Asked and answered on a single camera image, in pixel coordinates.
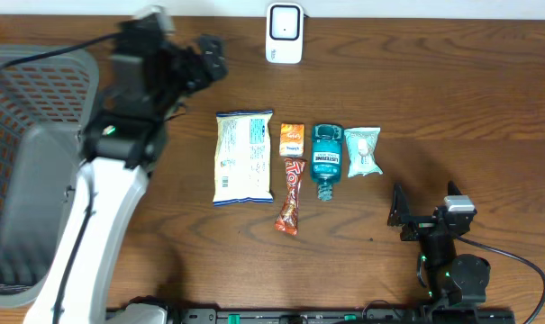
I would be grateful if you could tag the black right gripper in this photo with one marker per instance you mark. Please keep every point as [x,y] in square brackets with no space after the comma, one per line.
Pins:
[400,215]

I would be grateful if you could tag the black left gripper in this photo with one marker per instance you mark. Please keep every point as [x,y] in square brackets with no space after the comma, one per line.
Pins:
[191,68]

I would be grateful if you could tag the teal wet wipes pack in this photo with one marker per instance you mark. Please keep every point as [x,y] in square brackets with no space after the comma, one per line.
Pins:
[361,144]

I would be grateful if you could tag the cream snack bag blue edges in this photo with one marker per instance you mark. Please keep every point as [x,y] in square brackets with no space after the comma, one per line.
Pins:
[242,158]

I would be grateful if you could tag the small orange tissue pack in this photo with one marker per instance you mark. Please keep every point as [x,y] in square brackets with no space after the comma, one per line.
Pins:
[291,143]

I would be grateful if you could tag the teal mouthwash bottle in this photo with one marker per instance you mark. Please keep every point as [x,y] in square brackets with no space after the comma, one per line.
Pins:
[326,158]

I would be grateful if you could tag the red orange candy bar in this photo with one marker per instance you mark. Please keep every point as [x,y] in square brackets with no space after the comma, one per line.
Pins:
[287,219]

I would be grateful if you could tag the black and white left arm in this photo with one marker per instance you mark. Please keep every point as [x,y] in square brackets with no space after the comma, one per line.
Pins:
[120,146]

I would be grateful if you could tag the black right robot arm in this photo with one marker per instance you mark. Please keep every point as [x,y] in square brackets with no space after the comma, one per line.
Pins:
[452,279]

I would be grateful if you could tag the white barcode scanner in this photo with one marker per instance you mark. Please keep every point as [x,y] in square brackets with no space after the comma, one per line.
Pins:
[284,33]

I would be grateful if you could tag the dark grey plastic basket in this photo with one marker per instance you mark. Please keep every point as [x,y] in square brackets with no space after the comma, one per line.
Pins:
[44,104]

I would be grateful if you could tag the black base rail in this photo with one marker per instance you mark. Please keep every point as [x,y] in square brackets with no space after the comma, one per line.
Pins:
[149,310]

